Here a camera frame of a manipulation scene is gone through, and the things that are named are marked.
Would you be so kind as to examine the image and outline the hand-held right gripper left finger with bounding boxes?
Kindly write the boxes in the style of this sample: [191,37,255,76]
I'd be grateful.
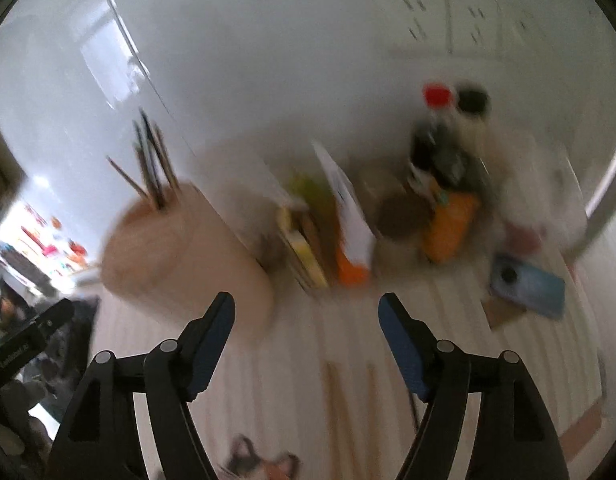
[48,291,236,480]

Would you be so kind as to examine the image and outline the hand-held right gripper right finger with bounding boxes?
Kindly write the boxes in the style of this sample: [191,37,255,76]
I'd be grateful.
[378,292,571,480]

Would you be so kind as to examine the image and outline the beige round utensil holder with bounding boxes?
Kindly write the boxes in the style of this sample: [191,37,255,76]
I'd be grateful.
[100,182,273,341]

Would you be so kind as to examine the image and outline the light wooden chopstick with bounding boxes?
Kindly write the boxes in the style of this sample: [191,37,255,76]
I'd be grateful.
[154,124,181,192]
[106,156,149,199]

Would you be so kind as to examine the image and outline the orange packet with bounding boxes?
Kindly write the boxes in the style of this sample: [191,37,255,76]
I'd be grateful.
[335,245,373,286]

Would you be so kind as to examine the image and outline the striped cat print mat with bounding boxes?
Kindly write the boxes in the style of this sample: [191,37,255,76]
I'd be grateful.
[90,245,609,480]

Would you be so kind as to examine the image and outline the brown card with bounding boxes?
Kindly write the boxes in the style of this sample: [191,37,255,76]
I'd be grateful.
[480,295,526,330]

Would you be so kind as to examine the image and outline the yellow carton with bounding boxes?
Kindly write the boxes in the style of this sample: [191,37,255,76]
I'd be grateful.
[278,207,331,291]

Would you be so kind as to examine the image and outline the blue smartphone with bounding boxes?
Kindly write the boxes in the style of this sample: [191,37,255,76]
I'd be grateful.
[490,254,566,320]

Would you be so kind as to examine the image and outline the red item in bag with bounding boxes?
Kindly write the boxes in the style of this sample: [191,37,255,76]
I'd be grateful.
[505,220,544,253]

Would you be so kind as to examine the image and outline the yellow green bag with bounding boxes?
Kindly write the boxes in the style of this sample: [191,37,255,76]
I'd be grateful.
[288,175,333,211]

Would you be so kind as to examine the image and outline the clear plastic bag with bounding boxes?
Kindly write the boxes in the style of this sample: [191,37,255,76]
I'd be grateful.
[498,145,589,261]

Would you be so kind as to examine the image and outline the black cap dark bottle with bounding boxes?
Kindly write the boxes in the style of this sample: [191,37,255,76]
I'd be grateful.
[438,89,491,191]

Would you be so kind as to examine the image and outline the red cap dark bottle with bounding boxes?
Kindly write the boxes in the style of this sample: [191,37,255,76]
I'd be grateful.
[410,84,459,171]

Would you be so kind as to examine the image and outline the colourful wall stickers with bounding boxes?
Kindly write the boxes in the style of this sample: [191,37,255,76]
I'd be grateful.
[0,200,88,281]

